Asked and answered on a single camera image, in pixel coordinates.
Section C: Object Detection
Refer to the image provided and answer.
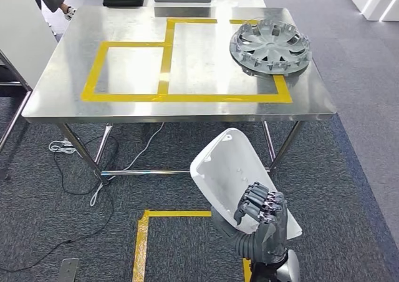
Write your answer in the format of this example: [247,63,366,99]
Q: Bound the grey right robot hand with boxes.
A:
[211,182,289,265]

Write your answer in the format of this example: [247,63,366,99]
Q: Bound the white curved plastic part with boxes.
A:
[189,127,303,240]

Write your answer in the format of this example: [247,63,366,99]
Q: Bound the yellow tape on workbench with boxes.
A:
[80,17,293,104]

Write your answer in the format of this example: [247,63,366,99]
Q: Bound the stainless steel workbench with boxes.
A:
[20,6,337,186]

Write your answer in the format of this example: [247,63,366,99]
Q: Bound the yellow floor tape square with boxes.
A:
[132,208,253,282]

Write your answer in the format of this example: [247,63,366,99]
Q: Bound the grey wheel hubcap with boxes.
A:
[229,17,313,77]

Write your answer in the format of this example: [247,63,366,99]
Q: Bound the white desk with metal legs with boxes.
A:
[0,0,58,182]

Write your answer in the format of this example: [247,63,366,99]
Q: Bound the white power cable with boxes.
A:
[91,123,165,207]

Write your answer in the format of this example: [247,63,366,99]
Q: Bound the black floor cable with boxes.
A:
[0,135,119,273]

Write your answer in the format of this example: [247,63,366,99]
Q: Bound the white adapter with coiled cable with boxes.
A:
[48,139,77,155]

